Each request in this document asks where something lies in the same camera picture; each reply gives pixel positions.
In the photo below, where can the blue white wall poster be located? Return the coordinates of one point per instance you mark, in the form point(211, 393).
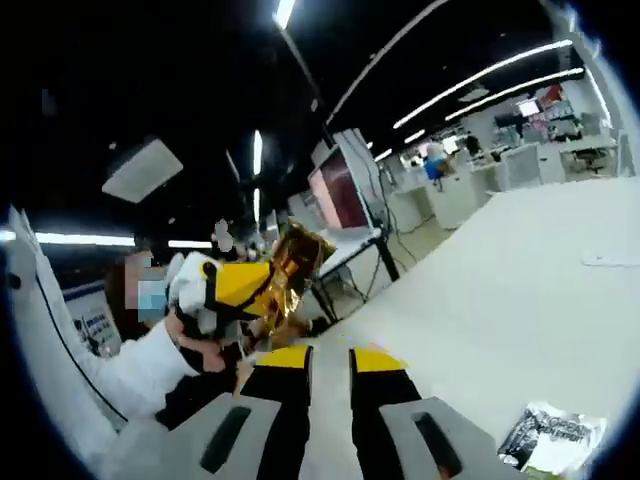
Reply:
point(95, 325)

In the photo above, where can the white standing desk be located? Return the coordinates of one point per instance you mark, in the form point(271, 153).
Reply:
point(350, 250)

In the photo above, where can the white ceiling panel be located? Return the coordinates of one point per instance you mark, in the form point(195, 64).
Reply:
point(142, 170)

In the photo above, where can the white low cabinet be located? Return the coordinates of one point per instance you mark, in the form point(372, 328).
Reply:
point(410, 210)

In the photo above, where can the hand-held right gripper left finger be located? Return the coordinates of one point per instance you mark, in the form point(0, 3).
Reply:
point(280, 400)

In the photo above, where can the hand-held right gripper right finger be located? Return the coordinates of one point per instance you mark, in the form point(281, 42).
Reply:
point(380, 400)

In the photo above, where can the person's head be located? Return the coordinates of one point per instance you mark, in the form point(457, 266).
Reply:
point(114, 295)

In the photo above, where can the long ceiling light strip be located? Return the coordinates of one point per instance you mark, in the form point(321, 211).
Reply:
point(525, 89)
point(480, 75)

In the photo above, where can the pink wall screen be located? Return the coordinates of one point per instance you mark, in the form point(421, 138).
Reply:
point(527, 108)

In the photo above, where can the gold foil skincare sachet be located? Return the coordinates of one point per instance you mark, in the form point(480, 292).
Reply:
point(300, 260)

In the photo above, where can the short ceiling light bar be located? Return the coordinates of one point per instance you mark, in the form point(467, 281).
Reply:
point(284, 12)

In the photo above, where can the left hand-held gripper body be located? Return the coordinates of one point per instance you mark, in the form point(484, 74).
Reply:
point(190, 285)

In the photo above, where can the silver blue skincare sachet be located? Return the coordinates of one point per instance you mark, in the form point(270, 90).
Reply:
point(550, 435)

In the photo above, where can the person's left hand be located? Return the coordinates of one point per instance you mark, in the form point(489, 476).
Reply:
point(181, 332)

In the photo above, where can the white panel with black edge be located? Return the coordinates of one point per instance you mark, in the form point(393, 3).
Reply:
point(50, 325)

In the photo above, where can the red white display shelf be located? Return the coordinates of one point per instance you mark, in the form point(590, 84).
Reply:
point(557, 107)

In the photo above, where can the large computer monitor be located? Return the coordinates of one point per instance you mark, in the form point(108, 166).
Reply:
point(345, 195)

